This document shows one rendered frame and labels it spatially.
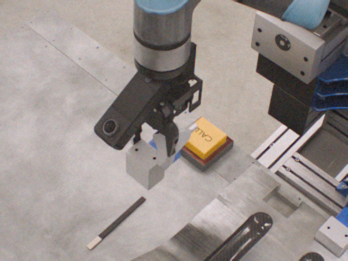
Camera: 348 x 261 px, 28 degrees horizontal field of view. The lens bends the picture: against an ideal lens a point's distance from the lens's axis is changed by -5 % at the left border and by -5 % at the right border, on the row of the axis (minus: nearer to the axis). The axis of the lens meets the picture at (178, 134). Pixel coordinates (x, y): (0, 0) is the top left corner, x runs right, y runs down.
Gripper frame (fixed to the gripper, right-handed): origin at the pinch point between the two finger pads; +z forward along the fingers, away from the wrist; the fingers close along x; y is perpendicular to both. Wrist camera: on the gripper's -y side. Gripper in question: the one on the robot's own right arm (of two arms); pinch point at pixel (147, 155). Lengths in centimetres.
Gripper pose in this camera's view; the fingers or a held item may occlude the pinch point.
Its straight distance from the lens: 111.0
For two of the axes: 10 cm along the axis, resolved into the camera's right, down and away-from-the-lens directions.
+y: 6.9, -5.4, 4.8
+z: -0.4, 6.3, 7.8
